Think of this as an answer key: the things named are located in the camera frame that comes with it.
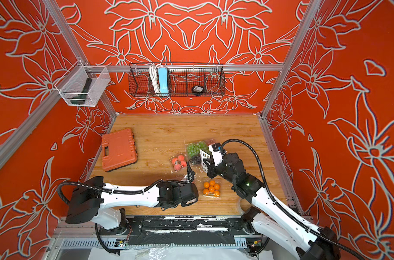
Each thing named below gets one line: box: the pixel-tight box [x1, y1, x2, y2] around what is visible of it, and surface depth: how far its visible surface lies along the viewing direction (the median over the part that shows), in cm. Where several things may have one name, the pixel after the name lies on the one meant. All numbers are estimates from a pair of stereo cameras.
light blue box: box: [158, 67, 169, 94], surface depth 91 cm
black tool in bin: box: [70, 78, 93, 105], surface depth 82 cm
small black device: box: [191, 85, 205, 93], surface depth 97 cm
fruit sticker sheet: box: [199, 148, 211, 174], surface depth 75 cm
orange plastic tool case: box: [101, 127, 139, 173], surface depth 97 cm
